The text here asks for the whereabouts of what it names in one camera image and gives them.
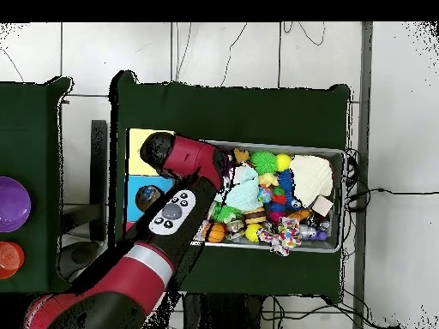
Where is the black power cable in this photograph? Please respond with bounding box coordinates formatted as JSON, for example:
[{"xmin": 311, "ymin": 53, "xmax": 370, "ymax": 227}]
[{"xmin": 346, "ymin": 186, "xmax": 439, "ymax": 213}]

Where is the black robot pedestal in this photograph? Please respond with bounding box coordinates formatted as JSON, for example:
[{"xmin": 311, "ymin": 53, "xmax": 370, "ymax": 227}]
[{"xmin": 181, "ymin": 292, "xmax": 265, "ymax": 329}]

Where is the small green koosh ball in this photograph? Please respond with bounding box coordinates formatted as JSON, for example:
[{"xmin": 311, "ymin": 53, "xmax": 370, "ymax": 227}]
[{"xmin": 211, "ymin": 204, "xmax": 243, "ymax": 224}]

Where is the wooden three-hole box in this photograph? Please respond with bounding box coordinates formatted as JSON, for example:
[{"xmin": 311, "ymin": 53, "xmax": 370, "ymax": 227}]
[{"xmin": 123, "ymin": 128, "xmax": 176, "ymax": 232}]

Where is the dark green side-table cloth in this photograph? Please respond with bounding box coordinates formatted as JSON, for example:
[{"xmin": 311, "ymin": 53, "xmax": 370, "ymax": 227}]
[{"xmin": 0, "ymin": 76, "xmax": 80, "ymax": 296}]

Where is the wooden block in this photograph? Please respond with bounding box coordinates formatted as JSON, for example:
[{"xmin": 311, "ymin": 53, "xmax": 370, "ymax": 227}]
[{"xmin": 310, "ymin": 194, "xmax": 334, "ymax": 218}]

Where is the black stand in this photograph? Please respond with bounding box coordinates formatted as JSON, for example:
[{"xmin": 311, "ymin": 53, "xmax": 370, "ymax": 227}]
[{"xmin": 57, "ymin": 119, "xmax": 108, "ymax": 279}]

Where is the yellow plush duck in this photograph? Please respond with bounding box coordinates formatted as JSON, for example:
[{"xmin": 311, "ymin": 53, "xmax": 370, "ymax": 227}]
[{"xmin": 257, "ymin": 172, "xmax": 280, "ymax": 188}]

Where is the silver mesh bin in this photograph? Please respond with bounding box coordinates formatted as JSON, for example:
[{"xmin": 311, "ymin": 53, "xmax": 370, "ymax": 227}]
[{"xmin": 189, "ymin": 140, "xmax": 346, "ymax": 254}]

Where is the dark green table cloth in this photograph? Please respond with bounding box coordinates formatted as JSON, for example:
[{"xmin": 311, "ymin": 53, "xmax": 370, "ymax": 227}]
[{"xmin": 107, "ymin": 69, "xmax": 352, "ymax": 298}]

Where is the brown striped toy burger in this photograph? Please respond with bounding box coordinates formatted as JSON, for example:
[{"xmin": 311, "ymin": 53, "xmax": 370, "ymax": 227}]
[{"xmin": 242, "ymin": 206, "xmax": 268, "ymax": 225}]

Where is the orange bowl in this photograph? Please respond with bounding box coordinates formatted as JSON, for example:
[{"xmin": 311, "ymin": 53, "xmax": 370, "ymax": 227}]
[{"xmin": 0, "ymin": 241, "xmax": 26, "ymax": 279}]

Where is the cream knitted cloth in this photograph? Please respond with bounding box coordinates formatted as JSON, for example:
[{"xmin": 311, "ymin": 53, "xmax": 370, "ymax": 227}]
[{"xmin": 289, "ymin": 154, "xmax": 334, "ymax": 208}]

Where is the yellow smooth ball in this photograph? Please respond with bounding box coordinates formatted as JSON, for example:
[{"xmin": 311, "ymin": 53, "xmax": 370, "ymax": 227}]
[{"xmin": 275, "ymin": 153, "xmax": 293, "ymax": 172}]

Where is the orange toy basketball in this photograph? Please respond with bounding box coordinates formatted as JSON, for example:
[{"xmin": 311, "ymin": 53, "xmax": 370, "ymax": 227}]
[{"xmin": 205, "ymin": 222, "xmax": 226, "ymax": 243}]

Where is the mint green knitted cloth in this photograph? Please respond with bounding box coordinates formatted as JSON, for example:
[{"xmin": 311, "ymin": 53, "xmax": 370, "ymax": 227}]
[{"xmin": 224, "ymin": 165, "xmax": 263, "ymax": 212}]

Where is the purple bowl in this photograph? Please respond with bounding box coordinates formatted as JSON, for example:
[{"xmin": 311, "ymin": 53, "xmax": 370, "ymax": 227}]
[{"xmin": 0, "ymin": 176, "xmax": 32, "ymax": 233}]

